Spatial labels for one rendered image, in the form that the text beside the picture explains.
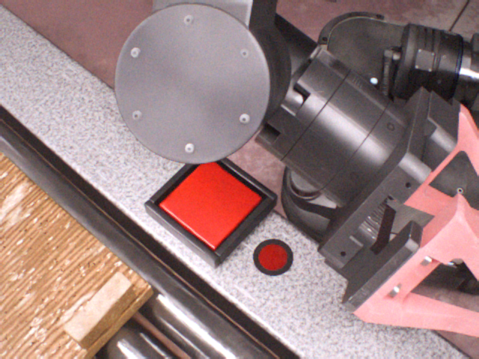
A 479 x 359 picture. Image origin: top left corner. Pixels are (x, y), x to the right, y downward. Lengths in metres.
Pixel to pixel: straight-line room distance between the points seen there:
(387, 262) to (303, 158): 0.07
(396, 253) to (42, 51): 0.47
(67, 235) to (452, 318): 0.32
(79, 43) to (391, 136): 1.67
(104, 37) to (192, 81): 1.70
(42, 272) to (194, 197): 0.13
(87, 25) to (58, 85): 1.35
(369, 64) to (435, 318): 1.27
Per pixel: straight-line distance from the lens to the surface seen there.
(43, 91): 0.63
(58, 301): 0.50
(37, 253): 0.52
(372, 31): 1.60
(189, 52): 0.23
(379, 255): 0.28
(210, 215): 0.52
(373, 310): 0.28
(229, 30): 0.22
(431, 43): 1.38
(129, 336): 0.50
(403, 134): 0.30
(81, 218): 0.54
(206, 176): 0.53
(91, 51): 1.90
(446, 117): 0.34
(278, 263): 0.51
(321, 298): 0.51
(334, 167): 0.30
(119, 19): 1.97
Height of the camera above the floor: 1.39
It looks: 60 degrees down
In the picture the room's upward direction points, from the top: straight up
